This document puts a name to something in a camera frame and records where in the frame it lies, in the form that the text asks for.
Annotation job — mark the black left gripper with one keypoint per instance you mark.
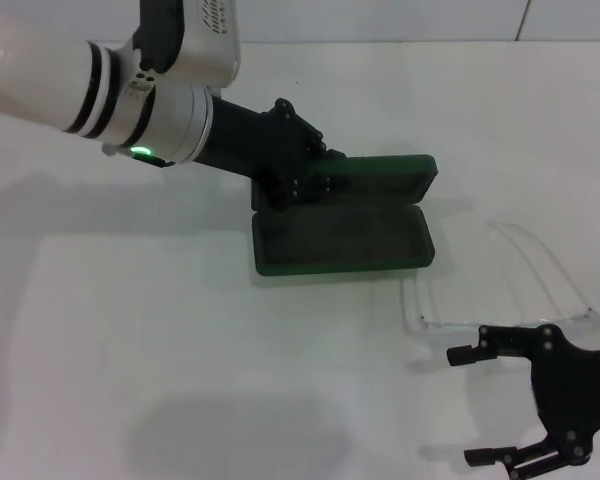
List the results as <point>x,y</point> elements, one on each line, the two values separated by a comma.
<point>250,145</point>

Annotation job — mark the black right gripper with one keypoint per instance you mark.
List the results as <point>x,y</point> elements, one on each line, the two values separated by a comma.
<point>580,390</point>

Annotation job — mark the dark green glasses case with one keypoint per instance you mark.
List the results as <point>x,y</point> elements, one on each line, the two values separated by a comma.
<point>340,245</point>

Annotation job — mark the clear white glasses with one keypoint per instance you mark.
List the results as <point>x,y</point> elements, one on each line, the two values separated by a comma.
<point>440,327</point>

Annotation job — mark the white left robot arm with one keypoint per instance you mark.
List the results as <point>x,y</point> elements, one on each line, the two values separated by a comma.
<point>30,65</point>

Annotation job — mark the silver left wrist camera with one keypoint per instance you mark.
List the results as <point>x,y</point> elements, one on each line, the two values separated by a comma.
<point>205,45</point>

